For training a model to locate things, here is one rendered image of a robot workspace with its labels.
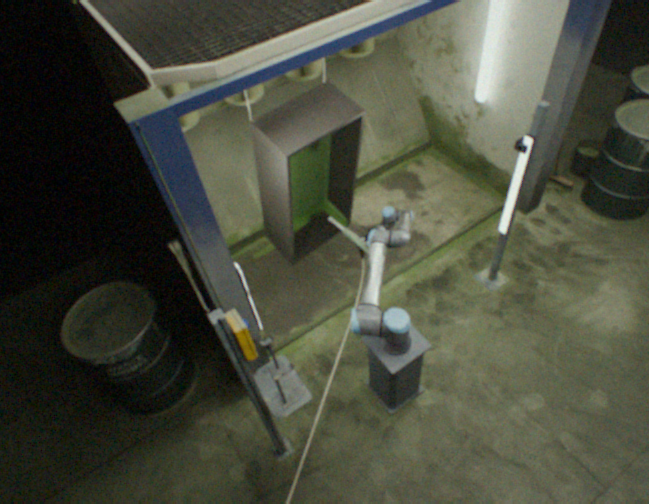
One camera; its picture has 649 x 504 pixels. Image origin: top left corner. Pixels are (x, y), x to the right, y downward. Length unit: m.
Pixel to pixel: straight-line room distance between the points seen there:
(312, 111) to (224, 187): 1.59
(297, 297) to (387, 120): 2.08
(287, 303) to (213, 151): 1.47
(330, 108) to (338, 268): 1.62
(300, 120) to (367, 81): 2.11
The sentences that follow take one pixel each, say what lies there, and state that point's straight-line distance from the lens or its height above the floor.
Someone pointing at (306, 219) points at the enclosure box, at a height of 0.52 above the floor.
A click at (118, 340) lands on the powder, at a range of 3.06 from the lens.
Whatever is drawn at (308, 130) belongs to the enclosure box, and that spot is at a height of 1.65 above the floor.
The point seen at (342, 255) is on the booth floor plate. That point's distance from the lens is 4.11.
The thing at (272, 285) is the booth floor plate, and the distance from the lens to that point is 3.99.
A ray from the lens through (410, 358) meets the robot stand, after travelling 2.85.
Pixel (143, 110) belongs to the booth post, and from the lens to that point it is 1.91.
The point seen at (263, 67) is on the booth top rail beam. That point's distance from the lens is 1.99.
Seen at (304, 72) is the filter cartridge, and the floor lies 1.33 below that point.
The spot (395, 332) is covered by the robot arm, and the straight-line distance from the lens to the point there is 2.67.
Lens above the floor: 3.16
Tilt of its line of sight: 49 degrees down
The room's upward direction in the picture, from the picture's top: 8 degrees counter-clockwise
